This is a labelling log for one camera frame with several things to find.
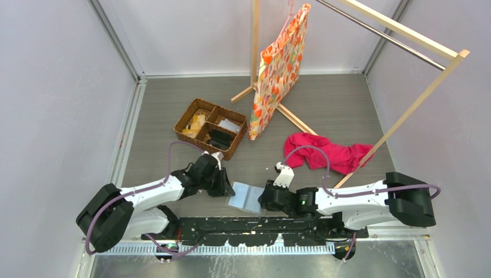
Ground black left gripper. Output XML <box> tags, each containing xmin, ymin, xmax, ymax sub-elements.
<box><xmin>199</xmin><ymin>167</ymin><xmax>234</xmax><ymax>197</ymax></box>

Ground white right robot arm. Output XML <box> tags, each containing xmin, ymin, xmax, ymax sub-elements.
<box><xmin>258</xmin><ymin>172</ymin><xmax>441</xmax><ymax>238</ymax></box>

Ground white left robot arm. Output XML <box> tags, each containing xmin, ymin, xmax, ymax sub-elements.
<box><xmin>75</xmin><ymin>152</ymin><xmax>235</xmax><ymax>254</ymax></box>

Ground black VIP cards in basket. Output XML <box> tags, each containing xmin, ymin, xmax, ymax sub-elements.
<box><xmin>207</xmin><ymin>129</ymin><xmax>233</xmax><ymax>151</ymax></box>

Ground white VIP cards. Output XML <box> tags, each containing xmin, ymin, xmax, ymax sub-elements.
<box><xmin>218</xmin><ymin>119</ymin><xmax>241</xmax><ymax>133</ymax></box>

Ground gold VIP cards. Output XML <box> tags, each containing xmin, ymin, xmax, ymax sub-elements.
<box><xmin>182</xmin><ymin>114</ymin><xmax>206</xmax><ymax>138</ymax></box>

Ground brown woven divided basket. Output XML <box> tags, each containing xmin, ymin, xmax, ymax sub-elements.
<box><xmin>174</xmin><ymin>98</ymin><xmax>247</xmax><ymax>160</ymax></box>

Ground pink cloth garment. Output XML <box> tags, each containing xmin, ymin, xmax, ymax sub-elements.
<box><xmin>283</xmin><ymin>133</ymin><xmax>373</xmax><ymax>175</ymax></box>

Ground floral orange paper bag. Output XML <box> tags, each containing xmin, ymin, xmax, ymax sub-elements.
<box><xmin>248</xmin><ymin>3</ymin><xmax>312</xmax><ymax>140</ymax></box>

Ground wooden clothes rack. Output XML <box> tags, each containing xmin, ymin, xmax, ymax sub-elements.
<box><xmin>230</xmin><ymin>1</ymin><xmax>470</xmax><ymax>166</ymax></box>

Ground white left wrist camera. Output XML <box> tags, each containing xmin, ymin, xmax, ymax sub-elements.
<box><xmin>211</xmin><ymin>152</ymin><xmax>223</xmax><ymax>170</ymax></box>

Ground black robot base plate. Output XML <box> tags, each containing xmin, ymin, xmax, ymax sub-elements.
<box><xmin>150</xmin><ymin>217</ymin><xmax>353</xmax><ymax>247</ymax></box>

